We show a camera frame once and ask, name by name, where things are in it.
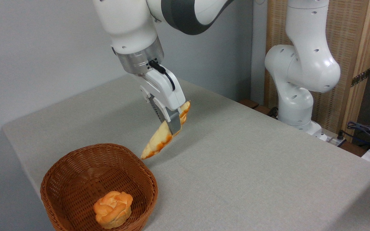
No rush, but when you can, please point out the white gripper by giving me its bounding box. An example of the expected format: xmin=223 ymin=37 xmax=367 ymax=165
xmin=139 ymin=68 xmax=186 ymax=135

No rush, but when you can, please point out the long braided bread loaf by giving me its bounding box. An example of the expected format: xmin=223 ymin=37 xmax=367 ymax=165
xmin=140 ymin=100 xmax=191 ymax=160

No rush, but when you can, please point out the round knotted bread roll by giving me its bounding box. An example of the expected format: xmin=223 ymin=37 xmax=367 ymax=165
xmin=93 ymin=191 xmax=134 ymax=229

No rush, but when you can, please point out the brown wicker basket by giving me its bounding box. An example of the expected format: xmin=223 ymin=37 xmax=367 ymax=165
xmin=40 ymin=143 xmax=159 ymax=231

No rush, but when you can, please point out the black metal screen hinge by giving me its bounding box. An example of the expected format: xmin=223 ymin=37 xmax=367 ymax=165
xmin=351 ymin=68 xmax=370 ymax=87

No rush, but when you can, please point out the wooden folding screen panel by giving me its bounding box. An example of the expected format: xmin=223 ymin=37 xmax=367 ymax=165
xmin=264 ymin=0 xmax=370 ymax=143

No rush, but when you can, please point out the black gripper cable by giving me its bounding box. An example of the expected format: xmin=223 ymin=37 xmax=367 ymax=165
xmin=148 ymin=60 xmax=176 ymax=91

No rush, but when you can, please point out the bundle of dark cables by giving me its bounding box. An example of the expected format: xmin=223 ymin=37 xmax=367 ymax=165
xmin=339 ymin=121 xmax=370 ymax=151

